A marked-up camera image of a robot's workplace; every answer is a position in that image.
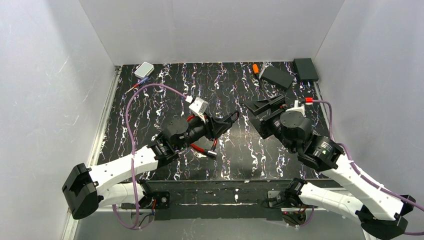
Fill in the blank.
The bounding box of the red cable lock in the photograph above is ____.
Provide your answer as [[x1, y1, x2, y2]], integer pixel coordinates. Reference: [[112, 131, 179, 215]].
[[185, 115, 220, 159]]

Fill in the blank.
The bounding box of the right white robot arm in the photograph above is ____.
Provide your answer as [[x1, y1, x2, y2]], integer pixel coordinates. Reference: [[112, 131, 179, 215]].
[[242, 95, 416, 240]]

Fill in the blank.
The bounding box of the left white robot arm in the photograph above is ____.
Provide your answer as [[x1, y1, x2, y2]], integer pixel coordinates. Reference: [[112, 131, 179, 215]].
[[61, 110, 240, 220]]

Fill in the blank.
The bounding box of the black flat box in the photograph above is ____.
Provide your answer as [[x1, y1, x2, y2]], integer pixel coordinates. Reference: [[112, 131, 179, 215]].
[[261, 66, 294, 91]]

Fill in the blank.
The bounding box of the black box in corner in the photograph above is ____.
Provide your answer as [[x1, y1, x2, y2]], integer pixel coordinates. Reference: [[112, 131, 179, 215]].
[[293, 58, 319, 83]]

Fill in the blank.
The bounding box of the red blue pen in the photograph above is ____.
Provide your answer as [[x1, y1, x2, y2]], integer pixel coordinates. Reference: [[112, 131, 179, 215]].
[[125, 76, 150, 94]]

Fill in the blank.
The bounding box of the white rectangular box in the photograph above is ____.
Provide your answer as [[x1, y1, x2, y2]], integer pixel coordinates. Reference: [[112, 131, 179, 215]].
[[134, 62, 155, 79]]

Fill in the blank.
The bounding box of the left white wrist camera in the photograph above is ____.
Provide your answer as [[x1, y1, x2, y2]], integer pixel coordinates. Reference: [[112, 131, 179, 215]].
[[189, 97, 209, 123]]

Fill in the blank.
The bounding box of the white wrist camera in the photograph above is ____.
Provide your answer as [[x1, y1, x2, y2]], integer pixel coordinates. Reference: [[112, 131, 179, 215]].
[[189, 97, 209, 123], [290, 100, 306, 117]]

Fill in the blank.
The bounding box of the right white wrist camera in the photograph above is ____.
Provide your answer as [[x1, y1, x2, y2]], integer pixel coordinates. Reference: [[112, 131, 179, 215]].
[[290, 100, 306, 117]]

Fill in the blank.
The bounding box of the orange-handled screwdriver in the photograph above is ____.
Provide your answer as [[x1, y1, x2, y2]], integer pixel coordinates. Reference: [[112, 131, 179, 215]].
[[252, 63, 260, 82]]

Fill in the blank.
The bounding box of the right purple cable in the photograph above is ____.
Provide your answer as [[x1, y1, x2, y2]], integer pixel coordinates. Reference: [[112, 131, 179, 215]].
[[298, 97, 424, 237]]

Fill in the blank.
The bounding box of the purple cable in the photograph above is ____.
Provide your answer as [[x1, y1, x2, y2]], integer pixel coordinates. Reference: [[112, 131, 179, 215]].
[[111, 83, 194, 230], [298, 97, 424, 237]]

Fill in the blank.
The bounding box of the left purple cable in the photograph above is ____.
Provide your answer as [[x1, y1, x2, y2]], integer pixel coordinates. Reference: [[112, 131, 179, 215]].
[[111, 83, 194, 230]]

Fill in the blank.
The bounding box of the aluminium frame rail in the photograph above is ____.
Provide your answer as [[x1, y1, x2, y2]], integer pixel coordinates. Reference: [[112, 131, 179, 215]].
[[61, 66, 122, 240]]

